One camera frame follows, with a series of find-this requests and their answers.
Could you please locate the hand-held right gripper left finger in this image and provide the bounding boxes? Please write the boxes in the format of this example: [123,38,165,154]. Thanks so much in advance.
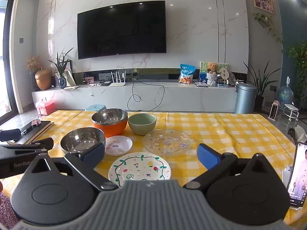
[23,142,119,192]

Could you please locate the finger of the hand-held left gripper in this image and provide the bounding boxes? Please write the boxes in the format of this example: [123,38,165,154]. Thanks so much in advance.
[0,138,54,154]
[0,129,21,142]

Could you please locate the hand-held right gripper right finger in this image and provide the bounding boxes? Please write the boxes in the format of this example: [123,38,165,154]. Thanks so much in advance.
[183,143,279,190]

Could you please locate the blue steel-lined bowl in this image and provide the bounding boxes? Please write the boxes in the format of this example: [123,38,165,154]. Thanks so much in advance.
[60,128,106,155]

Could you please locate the small white sticker plate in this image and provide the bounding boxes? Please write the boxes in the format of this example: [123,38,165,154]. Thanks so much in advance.
[105,135,133,156]

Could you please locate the orange steel-lined bowl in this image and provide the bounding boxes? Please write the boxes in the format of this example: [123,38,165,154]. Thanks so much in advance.
[91,108,128,136]

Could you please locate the clear glass plate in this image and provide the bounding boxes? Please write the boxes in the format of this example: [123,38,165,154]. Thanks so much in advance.
[142,129,192,157]

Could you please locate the painted white plate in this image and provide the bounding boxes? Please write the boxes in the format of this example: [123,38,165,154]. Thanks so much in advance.
[108,153,172,188]

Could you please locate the green ceramic bowl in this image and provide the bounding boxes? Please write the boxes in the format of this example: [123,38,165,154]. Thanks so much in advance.
[128,113,157,136]

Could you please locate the dark brown notebook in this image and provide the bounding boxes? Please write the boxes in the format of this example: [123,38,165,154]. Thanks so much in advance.
[23,122,55,145]

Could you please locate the black notebook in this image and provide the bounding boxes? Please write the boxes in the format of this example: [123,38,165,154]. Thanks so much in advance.
[15,120,52,140]

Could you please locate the black pen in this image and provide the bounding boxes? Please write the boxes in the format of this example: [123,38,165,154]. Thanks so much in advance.
[20,124,36,135]

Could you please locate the yellow checked tablecloth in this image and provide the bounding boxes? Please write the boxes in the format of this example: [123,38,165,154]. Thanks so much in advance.
[1,110,307,227]

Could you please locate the pink storage box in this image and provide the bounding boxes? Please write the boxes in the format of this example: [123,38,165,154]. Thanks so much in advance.
[35,98,55,115]

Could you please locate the light blue plastic stool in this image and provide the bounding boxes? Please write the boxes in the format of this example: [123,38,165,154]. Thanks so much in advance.
[85,104,107,112]

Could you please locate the gold vase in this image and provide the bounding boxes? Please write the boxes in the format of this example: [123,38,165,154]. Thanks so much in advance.
[35,68,52,91]

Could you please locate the green plant in blue vase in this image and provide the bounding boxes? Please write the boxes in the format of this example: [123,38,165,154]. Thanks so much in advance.
[48,47,73,89]

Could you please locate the white marble television cabinet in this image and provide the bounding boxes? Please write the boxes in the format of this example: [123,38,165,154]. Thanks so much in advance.
[32,71,238,113]

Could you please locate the grey metal trash bin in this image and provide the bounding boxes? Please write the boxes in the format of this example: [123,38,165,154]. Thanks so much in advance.
[234,83,257,114]

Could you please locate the white card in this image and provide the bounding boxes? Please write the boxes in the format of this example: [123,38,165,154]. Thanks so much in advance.
[54,69,76,87]

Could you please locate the glass sliding door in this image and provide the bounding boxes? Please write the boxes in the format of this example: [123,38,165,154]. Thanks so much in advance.
[0,0,18,125]

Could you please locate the white router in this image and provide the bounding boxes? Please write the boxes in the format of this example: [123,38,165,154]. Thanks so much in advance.
[109,71,127,87]

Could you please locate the dried flowers in dark vase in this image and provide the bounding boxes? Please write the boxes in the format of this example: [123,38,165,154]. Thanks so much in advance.
[26,56,41,91]

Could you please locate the small white space heater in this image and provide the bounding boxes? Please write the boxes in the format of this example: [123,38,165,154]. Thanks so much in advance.
[269,100,281,121]

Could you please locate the long-leaf potted plant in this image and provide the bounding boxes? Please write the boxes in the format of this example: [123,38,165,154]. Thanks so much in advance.
[243,61,281,113]

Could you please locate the blue snack bag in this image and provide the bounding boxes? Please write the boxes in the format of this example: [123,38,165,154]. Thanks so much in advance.
[179,64,196,85]

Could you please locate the round paper fan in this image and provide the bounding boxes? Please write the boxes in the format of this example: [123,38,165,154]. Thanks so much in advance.
[218,67,229,81]

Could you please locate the brown teddy bear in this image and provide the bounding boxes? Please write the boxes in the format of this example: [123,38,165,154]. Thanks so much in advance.
[206,62,219,87]

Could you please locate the green painted canvas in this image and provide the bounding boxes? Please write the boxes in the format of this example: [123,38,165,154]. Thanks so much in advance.
[200,61,228,82]

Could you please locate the smartphone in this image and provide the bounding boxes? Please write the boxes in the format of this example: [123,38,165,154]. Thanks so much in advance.
[286,142,307,208]

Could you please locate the white plastic bag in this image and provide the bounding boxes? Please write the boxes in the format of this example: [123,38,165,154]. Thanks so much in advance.
[294,125,307,143]

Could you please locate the white round stool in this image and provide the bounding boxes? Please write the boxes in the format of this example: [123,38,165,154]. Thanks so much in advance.
[283,103,299,122]

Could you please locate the blue water bottle with pump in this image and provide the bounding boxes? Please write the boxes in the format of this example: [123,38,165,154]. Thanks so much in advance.
[278,76,294,106]

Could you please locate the leafy green bush plant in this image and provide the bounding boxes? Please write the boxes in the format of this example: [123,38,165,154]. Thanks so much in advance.
[286,42,307,103]

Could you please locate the hanging vine plant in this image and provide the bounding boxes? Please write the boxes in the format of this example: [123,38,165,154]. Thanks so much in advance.
[253,12,283,45]

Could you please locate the black cable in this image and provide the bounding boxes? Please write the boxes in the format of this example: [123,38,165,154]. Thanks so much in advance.
[127,73,165,113]

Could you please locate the black wall television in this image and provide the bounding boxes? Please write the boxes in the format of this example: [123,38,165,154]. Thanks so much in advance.
[77,0,167,60]

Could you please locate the framed wall photo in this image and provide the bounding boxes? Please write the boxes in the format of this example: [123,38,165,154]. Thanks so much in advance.
[252,0,275,15]

